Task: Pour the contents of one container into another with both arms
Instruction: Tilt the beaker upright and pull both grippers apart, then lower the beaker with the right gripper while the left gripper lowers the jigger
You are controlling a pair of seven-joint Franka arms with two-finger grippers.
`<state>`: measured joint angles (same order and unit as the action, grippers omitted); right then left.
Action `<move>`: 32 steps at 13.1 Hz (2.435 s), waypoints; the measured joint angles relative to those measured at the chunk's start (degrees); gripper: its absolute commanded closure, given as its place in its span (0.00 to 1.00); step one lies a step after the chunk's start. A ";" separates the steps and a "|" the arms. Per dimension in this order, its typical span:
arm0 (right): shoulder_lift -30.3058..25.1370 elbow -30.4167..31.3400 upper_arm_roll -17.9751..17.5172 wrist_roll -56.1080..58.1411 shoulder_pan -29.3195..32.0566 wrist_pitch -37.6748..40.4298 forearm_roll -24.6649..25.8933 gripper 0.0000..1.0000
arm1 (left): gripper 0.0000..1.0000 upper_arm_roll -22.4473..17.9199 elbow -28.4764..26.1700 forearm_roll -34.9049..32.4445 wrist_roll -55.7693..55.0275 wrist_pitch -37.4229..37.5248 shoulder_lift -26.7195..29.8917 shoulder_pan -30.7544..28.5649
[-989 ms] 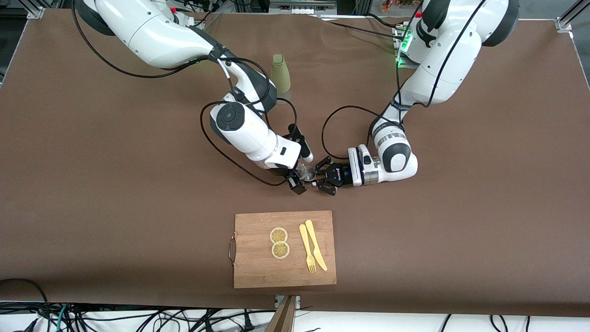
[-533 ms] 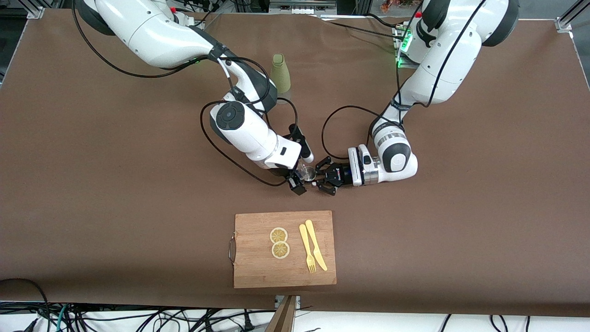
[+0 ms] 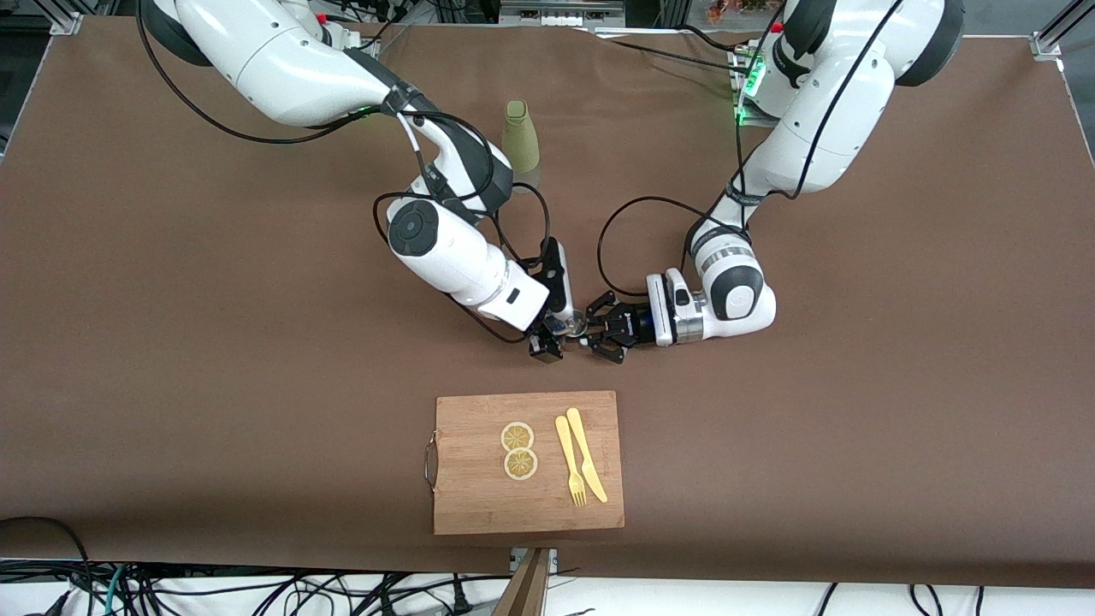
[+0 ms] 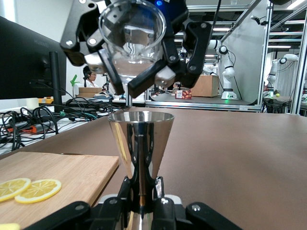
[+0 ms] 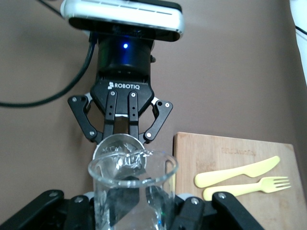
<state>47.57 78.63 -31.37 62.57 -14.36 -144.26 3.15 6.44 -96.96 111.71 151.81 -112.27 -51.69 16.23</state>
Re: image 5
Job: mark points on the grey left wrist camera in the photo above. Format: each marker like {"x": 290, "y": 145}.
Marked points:
{"x": 124, "y": 16}

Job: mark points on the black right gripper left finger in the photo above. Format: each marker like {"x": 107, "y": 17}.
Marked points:
{"x": 36, "y": 213}

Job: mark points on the yellow plastic fork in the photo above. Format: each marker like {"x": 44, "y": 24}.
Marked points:
{"x": 239, "y": 188}

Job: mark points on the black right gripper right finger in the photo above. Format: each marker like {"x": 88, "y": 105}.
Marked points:
{"x": 227, "y": 210}

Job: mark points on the clear glass measuring beaker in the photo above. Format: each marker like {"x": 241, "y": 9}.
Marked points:
{"x": 134, "y": 184}

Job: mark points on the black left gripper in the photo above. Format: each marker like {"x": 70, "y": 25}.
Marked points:
{"x": 124, "y": 86}

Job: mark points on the wooden cutting board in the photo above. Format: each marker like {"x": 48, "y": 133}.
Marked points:
{"x": 239, "y": 148}

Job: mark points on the steel double cone jigger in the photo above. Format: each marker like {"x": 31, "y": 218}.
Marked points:
{"x": 112, "y": 143}

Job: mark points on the yellow plastic knife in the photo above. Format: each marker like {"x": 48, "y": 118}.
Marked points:
{"x": 235, "y": 172}

